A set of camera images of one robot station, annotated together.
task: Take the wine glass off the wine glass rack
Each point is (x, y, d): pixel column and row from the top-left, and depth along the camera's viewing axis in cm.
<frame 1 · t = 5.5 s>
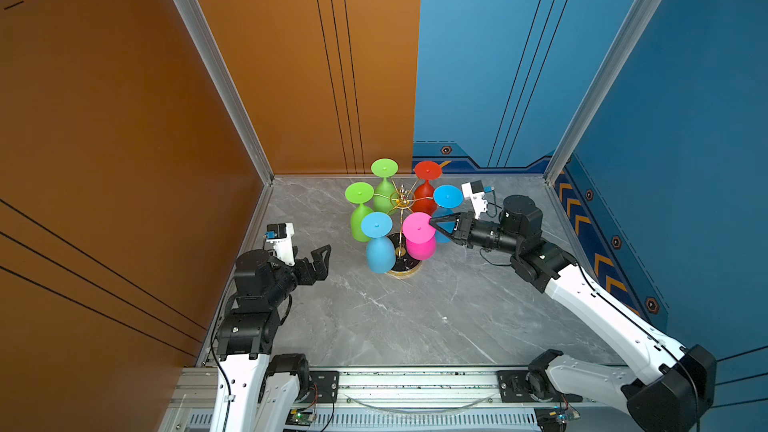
left hand: (313, 245, 71), fingers open
right hand: (428, 224, 66), fingers closed
gold wine glass rack: (404, 267, 95), point 2 cm above the table
pink wine glass: (419, 236, 68), point 31 cm above the table
blue wine glass right: (446, 199, 76), point 30 cm above the table
blue wine glass front: (380, 249, 76), point 22 cm above the table
red wine glass: (424, 197, 77), point 30 cm above the table
green wine glass back: (382, 200, 86), point 22 cm above the table
green wine glass left: (360, 193, 77), point 31 cm above the table

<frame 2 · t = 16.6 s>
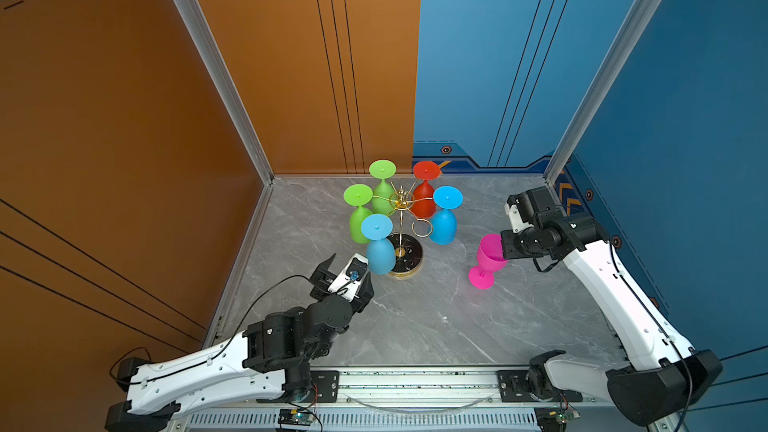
left hand: (352, 265, 68), fingers open
right hand: (504, 245, 76), fingers closed
pink wine glass: (490, 256, 73), point 24 cm above the table
the other named things where they were.

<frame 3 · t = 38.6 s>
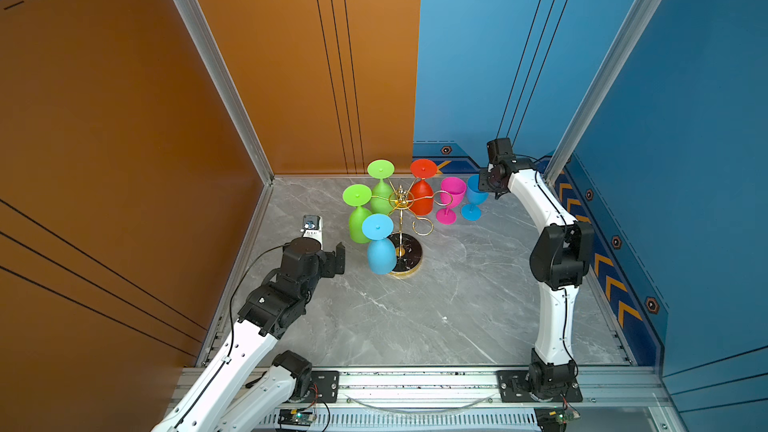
left hand: (323, 240, 74), fingers open
right hand: (487, 182, 99), fingers closed
pink wine glass: (453, 191, 96), point 17 cm above the table
blue wine glass right: (473, 210, 111), on the table
the other named things where they were.

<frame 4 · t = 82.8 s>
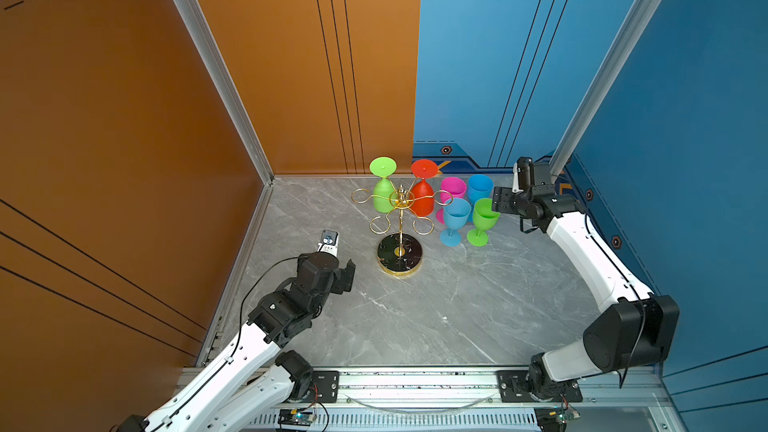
left hand: (334, 256, 75), fingers open
right hand: (504, 196, 84), fingers open
blue wine glass front: (456, 213, 95), point 13 cm above the table
green wine glass left: (483, 218, 90), point 16 cm above the table
the other named things where they were.

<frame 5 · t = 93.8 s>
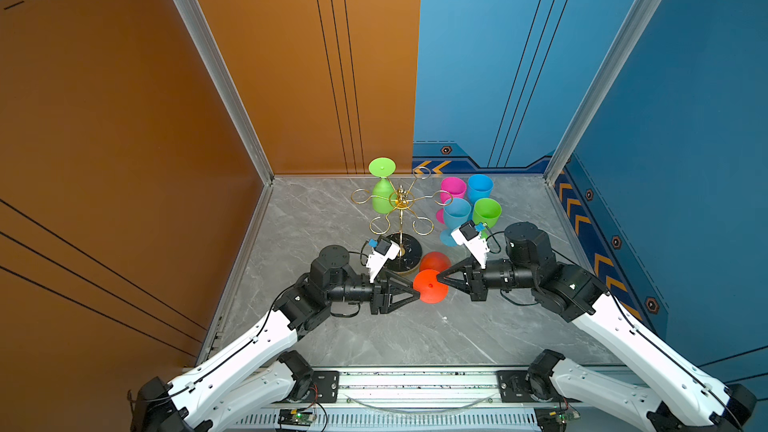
left hand: (415, 293, 63), fingers open
right hand: (438, 279, 62), fingers closed
red wine glass: (431, 290, 64), point 27 cm above the table
the other named things where they were.

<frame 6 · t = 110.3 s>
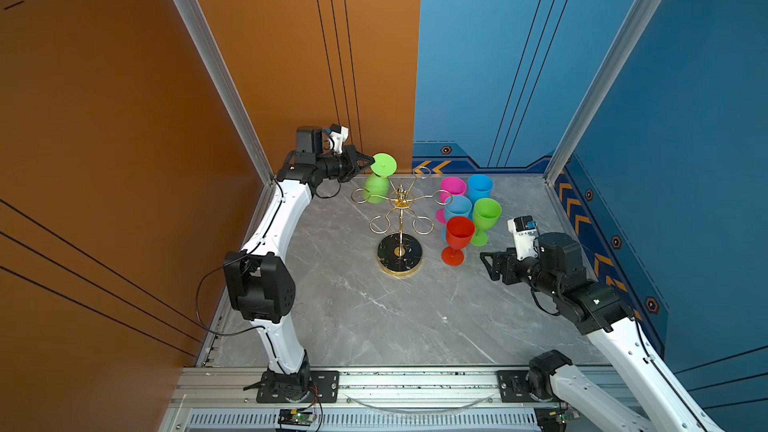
left hand: (376, 157, 80), fingers closed
right hand: (491, 252, 72), fingers open
red wine glass: (460, 231, 88), point 15 cm above the table
green wine glass back: (376, 188, 88), point 23 cm above the table
the other named things where they were.

